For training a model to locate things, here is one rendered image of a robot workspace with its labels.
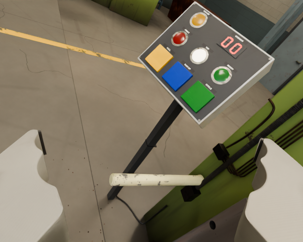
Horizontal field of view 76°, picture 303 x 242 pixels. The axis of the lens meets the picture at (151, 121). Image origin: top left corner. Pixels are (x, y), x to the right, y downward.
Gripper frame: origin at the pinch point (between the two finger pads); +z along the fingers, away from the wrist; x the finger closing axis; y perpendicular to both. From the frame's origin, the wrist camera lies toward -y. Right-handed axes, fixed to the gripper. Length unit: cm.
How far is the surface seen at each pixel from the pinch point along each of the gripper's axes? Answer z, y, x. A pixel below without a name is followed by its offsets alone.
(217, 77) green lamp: 47, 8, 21
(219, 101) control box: 42.5, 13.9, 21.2
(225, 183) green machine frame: 49, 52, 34
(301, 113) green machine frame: 44, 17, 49
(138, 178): 45, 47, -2
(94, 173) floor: 95, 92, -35
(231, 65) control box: 48, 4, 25
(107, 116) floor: 156, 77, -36
